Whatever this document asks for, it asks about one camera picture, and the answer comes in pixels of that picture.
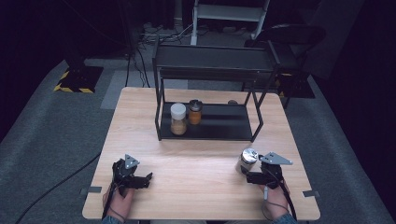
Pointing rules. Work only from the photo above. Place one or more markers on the person's right hand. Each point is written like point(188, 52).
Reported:
point(275, 202)

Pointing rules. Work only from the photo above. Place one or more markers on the white step stool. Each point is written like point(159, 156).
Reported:
point(229, 14)

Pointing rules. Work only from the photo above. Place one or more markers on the black chair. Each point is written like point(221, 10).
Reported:
point(289, 40)

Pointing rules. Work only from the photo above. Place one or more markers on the orange spice jar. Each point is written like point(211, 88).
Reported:
point(195, 113)

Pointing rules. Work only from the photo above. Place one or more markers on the grey tape strip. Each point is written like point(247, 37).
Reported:
point(311, 193)
point(92, 189)

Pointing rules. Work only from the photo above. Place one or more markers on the small dark round object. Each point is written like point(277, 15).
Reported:
point(232, 101)

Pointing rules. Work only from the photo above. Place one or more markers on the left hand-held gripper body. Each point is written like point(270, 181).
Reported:
point(124, 171)

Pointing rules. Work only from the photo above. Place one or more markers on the clear jar with silver lid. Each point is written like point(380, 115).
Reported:
point(247, 159)

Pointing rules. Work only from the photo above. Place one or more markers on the white-lidded spice jar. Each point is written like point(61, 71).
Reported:
point(178, 119)

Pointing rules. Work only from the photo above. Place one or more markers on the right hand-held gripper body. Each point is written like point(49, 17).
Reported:
point(272, 171)

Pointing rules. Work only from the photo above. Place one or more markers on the person's left hand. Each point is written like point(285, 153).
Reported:
point(120, 202)

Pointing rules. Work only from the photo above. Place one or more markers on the black two-tier metal rack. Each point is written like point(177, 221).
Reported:
point(205, 93)

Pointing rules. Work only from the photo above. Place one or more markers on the black stand base, hazard stripes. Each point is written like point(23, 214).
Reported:
point(79, 79)

